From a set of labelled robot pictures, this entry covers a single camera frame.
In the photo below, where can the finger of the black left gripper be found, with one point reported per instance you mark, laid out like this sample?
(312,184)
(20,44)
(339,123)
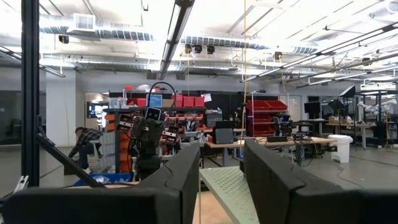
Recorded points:
(139,129)
(158,132)

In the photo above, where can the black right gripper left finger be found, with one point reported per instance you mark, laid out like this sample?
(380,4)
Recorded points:
(124,205)

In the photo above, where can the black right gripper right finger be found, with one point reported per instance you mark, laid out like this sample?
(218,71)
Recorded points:
(295,202)

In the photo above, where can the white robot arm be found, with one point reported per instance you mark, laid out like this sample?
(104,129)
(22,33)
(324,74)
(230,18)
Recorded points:
(367,107)

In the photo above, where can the pale green perforated mini table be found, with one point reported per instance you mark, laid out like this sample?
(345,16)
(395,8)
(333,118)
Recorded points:
(227,193)

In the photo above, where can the small parts bin rack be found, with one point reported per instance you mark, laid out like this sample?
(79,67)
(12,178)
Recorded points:
(124,155)

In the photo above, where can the blue sign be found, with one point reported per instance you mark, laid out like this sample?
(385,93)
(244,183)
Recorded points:
(154,100)

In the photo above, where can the person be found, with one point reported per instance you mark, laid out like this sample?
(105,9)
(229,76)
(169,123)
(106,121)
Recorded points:
(87,137)

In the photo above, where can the wooden top workbench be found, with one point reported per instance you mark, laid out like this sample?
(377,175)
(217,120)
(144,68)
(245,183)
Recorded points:
(311,140)

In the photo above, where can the white trash bin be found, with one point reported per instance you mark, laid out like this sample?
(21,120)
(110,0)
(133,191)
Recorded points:
(340,149)

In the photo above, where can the black office chair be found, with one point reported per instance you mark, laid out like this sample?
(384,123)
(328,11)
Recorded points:
(283,124)

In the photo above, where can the black monitor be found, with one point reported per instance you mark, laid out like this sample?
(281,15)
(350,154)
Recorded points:
(311,109)

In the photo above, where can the red storage bin shelf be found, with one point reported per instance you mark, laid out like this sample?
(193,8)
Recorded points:
(261,107)

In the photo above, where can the long ceiling light strip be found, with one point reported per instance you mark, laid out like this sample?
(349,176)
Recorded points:
(175,31)

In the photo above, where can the black studio softbox light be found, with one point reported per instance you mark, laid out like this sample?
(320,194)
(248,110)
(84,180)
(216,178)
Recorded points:
(349,92)

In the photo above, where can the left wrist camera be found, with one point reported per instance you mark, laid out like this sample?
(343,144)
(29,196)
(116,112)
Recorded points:
(153,114)

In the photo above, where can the silver ceiling air duct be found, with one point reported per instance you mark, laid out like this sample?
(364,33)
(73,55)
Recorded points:
(84,22)

